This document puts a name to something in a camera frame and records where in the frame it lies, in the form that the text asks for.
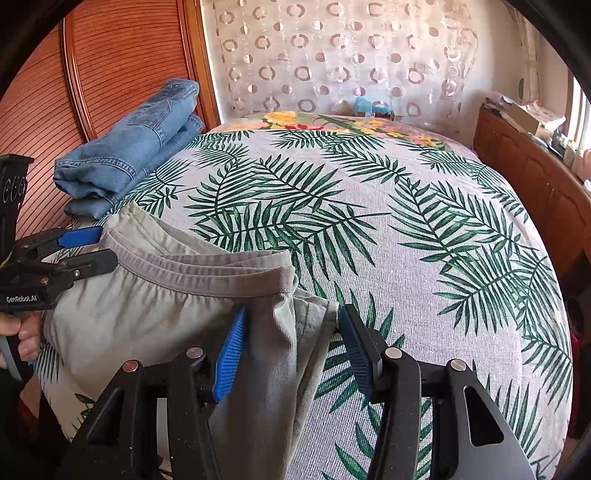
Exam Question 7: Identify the cardboard box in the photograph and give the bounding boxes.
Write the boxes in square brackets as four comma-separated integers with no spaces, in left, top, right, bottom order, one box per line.
[505,102,566,134]

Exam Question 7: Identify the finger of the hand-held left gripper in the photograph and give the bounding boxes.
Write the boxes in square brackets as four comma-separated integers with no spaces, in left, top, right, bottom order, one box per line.
[28,249,119,296]
[14,226,103,264]

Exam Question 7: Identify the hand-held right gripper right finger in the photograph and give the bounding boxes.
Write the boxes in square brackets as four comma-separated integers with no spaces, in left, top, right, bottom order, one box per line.
[337,304,539,480]

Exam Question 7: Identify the small blue object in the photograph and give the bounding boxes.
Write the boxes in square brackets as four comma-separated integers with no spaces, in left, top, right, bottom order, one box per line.
[353,97,391,116]

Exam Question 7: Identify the person's left hand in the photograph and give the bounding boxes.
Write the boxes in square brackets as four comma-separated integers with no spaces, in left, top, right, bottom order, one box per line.
[0,311,43,370]

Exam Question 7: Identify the folded blue jeans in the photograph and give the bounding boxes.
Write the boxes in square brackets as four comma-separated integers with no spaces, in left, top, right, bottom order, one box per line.
[53,78,205,220]

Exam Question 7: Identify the palm leaf print bedsheet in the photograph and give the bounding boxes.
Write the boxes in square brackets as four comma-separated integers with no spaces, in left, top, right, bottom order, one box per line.
[34,113,573,480]

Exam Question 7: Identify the wooden slatted headboard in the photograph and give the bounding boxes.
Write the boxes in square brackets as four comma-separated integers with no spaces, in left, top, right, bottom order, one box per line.
[0,0,222,232]

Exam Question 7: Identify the sheer circle pattern curtain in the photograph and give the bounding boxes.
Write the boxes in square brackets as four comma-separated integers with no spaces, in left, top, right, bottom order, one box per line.
[201,0,481,127]

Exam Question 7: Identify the floral print blanket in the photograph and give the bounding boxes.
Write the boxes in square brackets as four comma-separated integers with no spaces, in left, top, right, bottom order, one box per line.
[226,111,476,153]

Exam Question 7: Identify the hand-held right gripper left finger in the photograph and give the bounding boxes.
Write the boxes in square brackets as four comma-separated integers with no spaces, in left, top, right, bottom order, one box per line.
[60,307,250,480]

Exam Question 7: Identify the wooden cabinet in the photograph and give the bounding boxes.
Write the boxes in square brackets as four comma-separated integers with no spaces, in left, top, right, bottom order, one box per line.
[473,104,591,278]

